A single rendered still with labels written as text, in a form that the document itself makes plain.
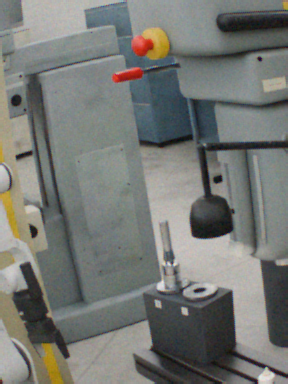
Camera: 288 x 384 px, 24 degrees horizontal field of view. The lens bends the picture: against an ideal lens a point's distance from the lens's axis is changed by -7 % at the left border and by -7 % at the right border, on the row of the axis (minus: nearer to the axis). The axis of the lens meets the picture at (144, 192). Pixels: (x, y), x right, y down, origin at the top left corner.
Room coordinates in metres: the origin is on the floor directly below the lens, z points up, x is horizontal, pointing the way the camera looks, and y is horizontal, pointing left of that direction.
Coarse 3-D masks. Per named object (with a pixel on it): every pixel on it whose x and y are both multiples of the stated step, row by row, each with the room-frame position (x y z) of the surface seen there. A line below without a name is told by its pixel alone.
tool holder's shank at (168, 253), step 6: (162, 222) 1.72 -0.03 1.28; (162, 228) 1.72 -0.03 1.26; (168, 228) 1.72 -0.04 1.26; (162, 234) 1.72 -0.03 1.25; (168, 234) 1.72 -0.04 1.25; (162, 240) 1.72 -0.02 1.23; (168, 240) 1.72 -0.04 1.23; (162, 246) 1.73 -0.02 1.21; (168, 246) 1.72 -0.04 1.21; (168, 252) 1.72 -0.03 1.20; (168, 258) 1.72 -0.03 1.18; (174, 258) 1.72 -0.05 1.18
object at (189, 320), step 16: (160, 288) 1.71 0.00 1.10; (176, 288) 1.69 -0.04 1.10; (192, 288) 1.67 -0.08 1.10; (208, 288) 1.65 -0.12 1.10; (224, 288) 1.66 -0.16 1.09; (160, 304) 1.69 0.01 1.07; (176, 304) 1.64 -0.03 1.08; (192, 304) 1.60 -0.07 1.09; (208, 304) 1.59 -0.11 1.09; (224, 304) 1.62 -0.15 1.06; (160, 320) 1.69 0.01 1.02; (176, 320) 1.64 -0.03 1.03; (192, 320) 1.60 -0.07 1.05; (208, 320) 1.58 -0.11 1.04; (224, 320) 1.62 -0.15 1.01; (160, 336) 1.70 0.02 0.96; (176, 336) 1.65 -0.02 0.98; (192, 336) 1.60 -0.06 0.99; (208, 336) 1.58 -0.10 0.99; (224, 336) 1.61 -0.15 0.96; (176, 352) 1.66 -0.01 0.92; (192, 352) 1.61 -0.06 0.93; (208, 352) 1.57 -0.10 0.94; (224, 352) 1.61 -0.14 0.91
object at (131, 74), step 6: (162, 66) 1.31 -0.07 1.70; (168, 66) 1.31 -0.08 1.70; (174, 66) 1.32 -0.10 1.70; (120, 72) 1.26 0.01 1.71; (126, 72) 1.27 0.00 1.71; (132, 72) 1.27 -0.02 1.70; (138, 72) 1.27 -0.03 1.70; (144, 72) 1.29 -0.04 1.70; (150, 72) 1.29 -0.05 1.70; (156, 72) 1.30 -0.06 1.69; (114, 78) 1.26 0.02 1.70; (120, 78) 1.26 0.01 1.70; (126, 78) 1.26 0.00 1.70; (132, 78) 1.27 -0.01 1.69; (138, 78) 1.28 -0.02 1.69
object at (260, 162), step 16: (224, 112) 1.28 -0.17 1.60; (240, 112) 1.24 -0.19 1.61; (256, 112) 1.21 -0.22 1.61; (272, 112) 1.20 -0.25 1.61; (224, 128) 1.29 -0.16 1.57; (240, 128) 1.25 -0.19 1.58; (256, 128) 1.21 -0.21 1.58; (272, 128) 1.20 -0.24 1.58; (256, 160) 1.22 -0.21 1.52; (272, 160) 1.20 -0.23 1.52; (256, 176) 1.22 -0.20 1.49; (272, 176) 1.20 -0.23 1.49; (256, 192) 1.23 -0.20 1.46; (272, 192) 1.20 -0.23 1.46; (256, 208) 1.23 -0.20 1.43; (272, 208) 1.20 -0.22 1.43; (256, 224) 1.24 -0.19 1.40; (272, 224) 1.20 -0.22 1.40; (256, 240) 1.24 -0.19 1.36; (272, 240) 1.21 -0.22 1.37; (256, 256) 1.25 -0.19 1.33; (272, 256) 1.22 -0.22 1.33
